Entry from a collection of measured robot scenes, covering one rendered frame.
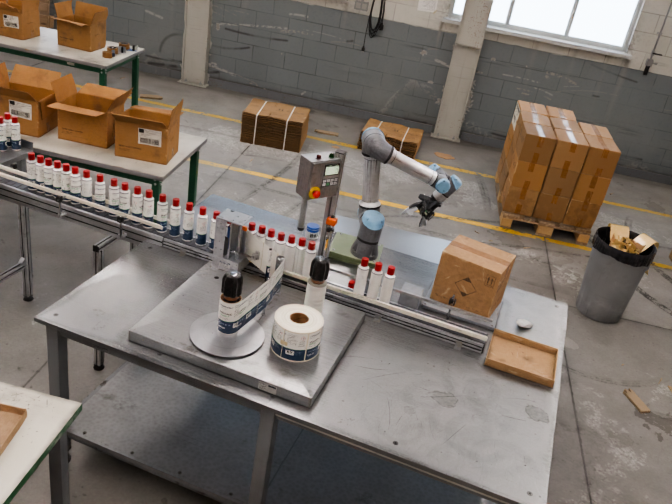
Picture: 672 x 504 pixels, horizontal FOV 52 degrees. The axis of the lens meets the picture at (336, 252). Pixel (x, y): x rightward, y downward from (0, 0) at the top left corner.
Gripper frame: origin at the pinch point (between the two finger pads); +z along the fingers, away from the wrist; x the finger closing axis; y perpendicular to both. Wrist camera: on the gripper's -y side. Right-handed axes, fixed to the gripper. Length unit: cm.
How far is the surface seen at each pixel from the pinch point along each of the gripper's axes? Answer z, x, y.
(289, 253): 33, -65, 42
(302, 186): 4, -81, 33
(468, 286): -14, 4, 65
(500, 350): -9, 17, 95
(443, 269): -10, -6, 55
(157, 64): 229, -29, -551
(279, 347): 37, -77, 105
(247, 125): 145, 30, -341
